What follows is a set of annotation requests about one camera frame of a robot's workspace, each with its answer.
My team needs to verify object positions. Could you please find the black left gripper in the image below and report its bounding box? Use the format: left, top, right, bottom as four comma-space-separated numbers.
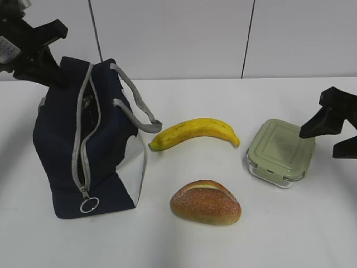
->
1, 17, 70, 89

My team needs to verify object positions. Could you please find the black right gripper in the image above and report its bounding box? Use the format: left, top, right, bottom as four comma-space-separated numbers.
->
299, 87, 357, 159

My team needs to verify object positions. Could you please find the green lid glass container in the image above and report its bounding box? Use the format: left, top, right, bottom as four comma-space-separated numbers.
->
246, 119, 316, 188

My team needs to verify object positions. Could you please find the navy blue lunch bag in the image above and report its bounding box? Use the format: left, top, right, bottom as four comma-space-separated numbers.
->
33, 57, 162, 219

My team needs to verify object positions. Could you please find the brown bread loaf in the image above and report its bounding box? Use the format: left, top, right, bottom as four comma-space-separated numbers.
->
170, 180, 242, 226

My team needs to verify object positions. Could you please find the yellow banana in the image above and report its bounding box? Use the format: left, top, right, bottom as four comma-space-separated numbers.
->
148, 118, 240, 151

